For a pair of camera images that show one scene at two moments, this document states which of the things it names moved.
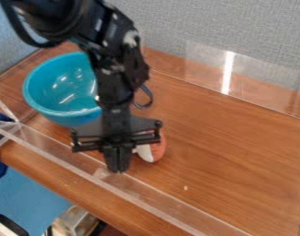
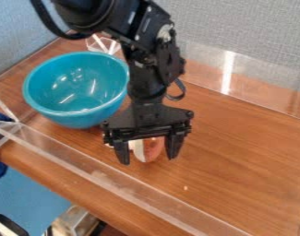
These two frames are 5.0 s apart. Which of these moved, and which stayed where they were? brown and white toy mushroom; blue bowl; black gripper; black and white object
Moved: black gripper
Stayed: black and white object; brown and white toy mushroom; blue bowl
